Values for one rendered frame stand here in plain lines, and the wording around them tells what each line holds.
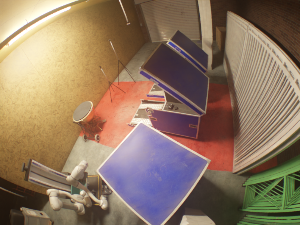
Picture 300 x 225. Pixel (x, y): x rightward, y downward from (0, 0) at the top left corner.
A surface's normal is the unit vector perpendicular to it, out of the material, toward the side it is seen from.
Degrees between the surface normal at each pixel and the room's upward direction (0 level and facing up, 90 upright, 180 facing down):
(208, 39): 90
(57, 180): 90
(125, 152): 0
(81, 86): 90
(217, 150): 0
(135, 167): 0
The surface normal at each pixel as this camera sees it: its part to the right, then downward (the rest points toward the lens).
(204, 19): -0.31, 0.79
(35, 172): 0.96, -0.27
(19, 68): 0.92, 0.10
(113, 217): -0.25, -0.61
